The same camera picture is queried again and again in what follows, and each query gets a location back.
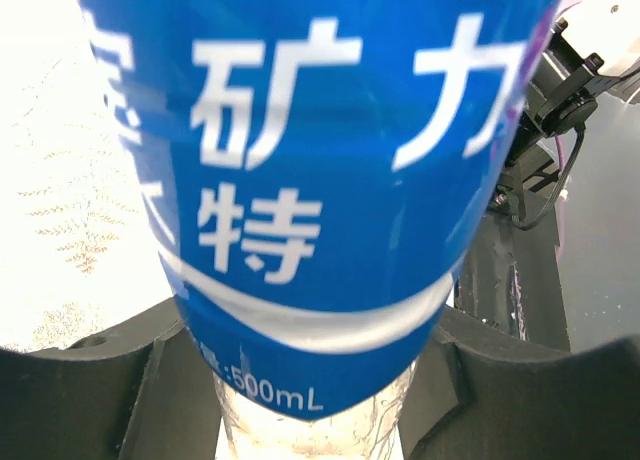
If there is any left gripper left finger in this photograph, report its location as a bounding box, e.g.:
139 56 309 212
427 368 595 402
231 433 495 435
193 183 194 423
1 299 220 459

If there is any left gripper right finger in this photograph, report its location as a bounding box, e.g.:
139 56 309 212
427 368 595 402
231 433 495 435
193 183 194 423
399 308 639 459

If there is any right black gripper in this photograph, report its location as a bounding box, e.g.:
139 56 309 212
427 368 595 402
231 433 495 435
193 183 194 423
488 19 639 230

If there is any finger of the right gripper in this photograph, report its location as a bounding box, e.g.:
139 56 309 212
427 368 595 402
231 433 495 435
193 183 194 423
453 212 570 352

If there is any blue label water bottle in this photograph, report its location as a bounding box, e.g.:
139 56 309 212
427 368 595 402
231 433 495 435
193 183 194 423
78 0 560 459

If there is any floral table mat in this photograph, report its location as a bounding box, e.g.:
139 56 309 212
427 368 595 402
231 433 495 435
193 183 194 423
1 0 171 353

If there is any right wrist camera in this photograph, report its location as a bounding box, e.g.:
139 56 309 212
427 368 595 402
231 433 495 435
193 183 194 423
557 0 639 105

